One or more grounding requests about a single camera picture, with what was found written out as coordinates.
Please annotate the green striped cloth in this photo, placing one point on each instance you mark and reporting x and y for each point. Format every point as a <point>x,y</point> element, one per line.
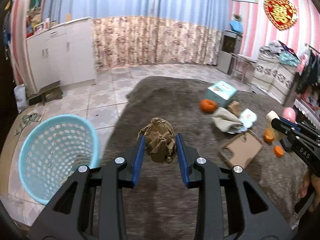
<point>27,120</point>

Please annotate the yellow bottle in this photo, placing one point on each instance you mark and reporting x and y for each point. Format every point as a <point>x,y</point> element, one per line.
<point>68,17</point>

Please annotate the pile of clothes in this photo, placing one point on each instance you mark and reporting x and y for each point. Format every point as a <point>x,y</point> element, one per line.
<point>280,52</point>

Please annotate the blue floral curtain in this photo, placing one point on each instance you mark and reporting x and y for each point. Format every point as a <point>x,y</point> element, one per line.
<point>190,30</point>
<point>112,30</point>

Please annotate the white photo frame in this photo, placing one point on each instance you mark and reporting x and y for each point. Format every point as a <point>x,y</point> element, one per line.
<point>38,26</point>

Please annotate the row of hanging clothes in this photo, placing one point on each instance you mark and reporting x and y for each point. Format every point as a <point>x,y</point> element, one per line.
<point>311,75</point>

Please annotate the person's right hand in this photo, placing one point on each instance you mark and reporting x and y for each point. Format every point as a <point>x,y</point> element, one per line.
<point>305,186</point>

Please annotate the pink pig-shaped cup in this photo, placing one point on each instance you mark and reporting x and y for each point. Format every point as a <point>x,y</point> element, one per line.
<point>289,113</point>

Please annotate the low stand with lace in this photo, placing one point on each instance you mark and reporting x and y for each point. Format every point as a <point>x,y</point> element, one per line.
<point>306,106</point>

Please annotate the brown crumpled paper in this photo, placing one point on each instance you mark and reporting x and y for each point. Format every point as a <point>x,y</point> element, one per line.
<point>235,107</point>

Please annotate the grey shaggy rug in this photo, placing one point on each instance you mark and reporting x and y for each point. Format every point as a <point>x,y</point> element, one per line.
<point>175,100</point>

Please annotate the silver foil wrapper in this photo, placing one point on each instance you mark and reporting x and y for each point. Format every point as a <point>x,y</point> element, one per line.
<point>238,129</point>

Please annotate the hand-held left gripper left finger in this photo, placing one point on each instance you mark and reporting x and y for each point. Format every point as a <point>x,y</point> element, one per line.
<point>138,160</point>

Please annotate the grey water dispenser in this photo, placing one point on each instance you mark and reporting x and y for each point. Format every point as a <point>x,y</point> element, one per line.
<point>227,52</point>

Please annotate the small potted plant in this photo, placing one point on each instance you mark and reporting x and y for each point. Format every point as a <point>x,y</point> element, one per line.
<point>236,17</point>

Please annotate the chest with patterned cover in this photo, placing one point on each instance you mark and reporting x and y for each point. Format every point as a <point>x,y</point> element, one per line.
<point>272,77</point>

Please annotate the blue cloth cover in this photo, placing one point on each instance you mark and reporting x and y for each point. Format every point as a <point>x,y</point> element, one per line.
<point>236,27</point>

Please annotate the dark low stool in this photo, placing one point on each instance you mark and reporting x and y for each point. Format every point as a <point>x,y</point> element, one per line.
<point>46,93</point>

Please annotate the light blue plastic basket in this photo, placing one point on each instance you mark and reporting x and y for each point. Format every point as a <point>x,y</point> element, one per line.
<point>57,155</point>

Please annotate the brown cloth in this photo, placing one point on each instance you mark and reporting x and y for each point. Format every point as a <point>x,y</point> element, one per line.
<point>158,140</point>

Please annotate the beige cloth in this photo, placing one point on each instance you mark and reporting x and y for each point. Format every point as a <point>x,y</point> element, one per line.
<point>225,121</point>

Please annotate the white cabinet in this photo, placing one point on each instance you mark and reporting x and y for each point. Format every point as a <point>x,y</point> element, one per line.
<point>62,55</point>

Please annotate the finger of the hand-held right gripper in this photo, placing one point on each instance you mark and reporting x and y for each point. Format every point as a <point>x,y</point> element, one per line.
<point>281,130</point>
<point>291,123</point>

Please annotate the white plastic bag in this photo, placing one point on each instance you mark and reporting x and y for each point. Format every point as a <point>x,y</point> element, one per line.
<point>20,97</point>

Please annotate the brown phone case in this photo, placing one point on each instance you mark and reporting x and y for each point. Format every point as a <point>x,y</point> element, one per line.
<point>241,150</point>

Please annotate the red heart wall decoration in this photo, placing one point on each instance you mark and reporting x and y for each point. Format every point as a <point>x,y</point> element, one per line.
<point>281,12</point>

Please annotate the teal cardboard box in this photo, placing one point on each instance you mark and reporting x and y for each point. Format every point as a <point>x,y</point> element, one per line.
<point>221,93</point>

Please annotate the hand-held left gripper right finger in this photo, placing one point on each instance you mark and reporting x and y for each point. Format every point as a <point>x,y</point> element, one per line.
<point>182,160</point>

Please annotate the pink hanging bag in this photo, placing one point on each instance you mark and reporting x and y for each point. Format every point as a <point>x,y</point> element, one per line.
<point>303,61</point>

